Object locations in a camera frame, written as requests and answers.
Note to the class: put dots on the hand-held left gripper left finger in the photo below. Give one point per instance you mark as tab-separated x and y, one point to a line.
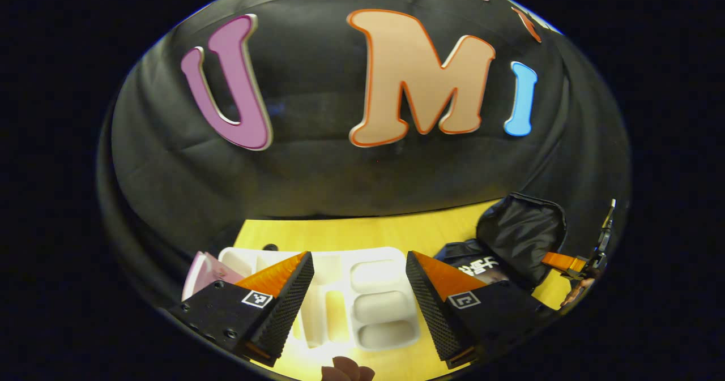
286	307

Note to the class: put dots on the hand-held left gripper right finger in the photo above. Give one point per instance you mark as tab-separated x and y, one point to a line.
427	307

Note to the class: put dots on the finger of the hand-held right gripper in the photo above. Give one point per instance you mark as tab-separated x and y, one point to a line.
563	262

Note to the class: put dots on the blue schoolbag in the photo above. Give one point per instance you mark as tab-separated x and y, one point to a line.
527	234

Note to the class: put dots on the white bookshelf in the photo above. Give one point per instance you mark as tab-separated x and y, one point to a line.
379	302

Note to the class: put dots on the pink book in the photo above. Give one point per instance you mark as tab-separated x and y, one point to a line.
207	270

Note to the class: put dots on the black table grommet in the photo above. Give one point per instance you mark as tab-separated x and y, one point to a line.
270	247

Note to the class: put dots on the black backdrop cloth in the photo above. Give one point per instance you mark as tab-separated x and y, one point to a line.
317	177

